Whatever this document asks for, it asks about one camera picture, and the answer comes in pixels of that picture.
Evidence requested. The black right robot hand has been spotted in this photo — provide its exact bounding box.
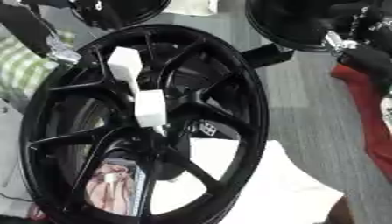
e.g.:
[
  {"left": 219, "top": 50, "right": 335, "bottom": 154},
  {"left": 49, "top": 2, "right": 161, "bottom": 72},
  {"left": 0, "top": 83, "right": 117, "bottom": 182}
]
[{"left": 323, "top": 0, "right": 392, "bottom": 90}]

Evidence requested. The black round wheel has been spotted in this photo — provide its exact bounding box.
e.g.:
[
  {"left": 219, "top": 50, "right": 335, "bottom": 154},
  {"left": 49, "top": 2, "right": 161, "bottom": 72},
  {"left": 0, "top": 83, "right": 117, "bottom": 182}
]
[
  {"left": 68, "top": 0, "right": 173, "bottom": 31},
  {"left": 243, "top": 0, "right": 359, "bottom": 53}
]

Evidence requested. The black spoked wheel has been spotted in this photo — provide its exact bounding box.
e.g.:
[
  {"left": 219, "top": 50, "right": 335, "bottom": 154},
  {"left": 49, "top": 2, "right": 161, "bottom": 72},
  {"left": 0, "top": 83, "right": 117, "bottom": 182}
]
[{"left": 17, "top": 24, "right": 271, "bottom": 224}]

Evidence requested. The white pin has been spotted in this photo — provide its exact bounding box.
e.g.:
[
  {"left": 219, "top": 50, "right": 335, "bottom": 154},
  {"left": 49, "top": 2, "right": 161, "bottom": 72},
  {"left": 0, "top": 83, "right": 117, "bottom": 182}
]
[
  {"left": 133, "top": 89, "right": 169, "bottom": 137},
  {"left": 105, "top": 46, "right": 146, "bottom": 98}
]

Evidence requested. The white box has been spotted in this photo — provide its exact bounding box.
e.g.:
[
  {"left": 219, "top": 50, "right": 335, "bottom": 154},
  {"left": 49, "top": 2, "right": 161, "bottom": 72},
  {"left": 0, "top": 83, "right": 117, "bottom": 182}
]
[{"left": 160, "top": 0, "right": 221, "bottom": 18}]

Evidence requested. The pink bag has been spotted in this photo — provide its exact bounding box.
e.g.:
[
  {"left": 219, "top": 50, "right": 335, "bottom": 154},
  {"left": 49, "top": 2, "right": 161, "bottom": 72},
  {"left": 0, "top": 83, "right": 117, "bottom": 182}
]
[{"left": 82, "top": 162, "right": 138, "bottom": 217}]

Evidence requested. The black wheel stand bracket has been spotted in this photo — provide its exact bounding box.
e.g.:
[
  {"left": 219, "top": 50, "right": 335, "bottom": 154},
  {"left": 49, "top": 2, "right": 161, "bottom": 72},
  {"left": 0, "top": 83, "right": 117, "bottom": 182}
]
[{"left": 239, "top": 43, "right": 298, "bottom": 70}]

